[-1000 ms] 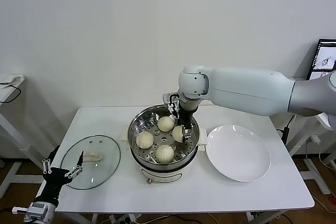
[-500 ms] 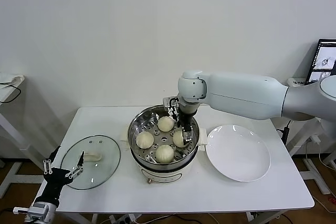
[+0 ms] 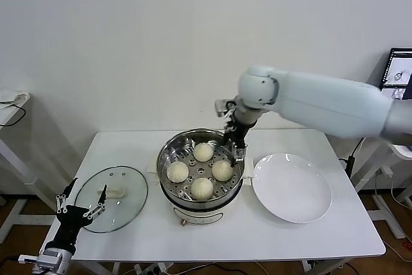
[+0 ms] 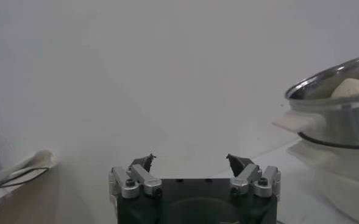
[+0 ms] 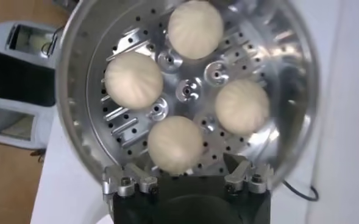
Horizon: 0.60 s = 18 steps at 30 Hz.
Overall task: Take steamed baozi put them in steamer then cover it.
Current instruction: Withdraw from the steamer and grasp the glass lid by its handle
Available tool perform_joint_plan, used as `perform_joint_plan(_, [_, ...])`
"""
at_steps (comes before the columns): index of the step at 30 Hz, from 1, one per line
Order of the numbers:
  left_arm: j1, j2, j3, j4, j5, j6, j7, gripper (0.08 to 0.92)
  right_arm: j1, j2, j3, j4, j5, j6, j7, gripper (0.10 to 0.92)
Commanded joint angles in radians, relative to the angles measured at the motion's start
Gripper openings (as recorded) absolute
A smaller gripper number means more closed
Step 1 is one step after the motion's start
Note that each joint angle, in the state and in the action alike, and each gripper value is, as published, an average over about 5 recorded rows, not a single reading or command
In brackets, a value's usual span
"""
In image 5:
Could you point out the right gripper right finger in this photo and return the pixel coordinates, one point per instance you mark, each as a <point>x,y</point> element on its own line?
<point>240,176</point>

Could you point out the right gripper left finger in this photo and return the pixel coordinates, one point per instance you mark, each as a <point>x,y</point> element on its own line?
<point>142,182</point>

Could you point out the white steamed baozi bun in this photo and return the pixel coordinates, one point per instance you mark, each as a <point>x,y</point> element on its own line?
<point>174,144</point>
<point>133,80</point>
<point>241,108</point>
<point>195,29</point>

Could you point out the stainless steel steamer basket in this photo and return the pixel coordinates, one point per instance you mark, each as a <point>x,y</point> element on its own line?
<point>185,91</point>

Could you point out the white and black appliance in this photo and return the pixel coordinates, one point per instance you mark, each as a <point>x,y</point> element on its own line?
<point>14,82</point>

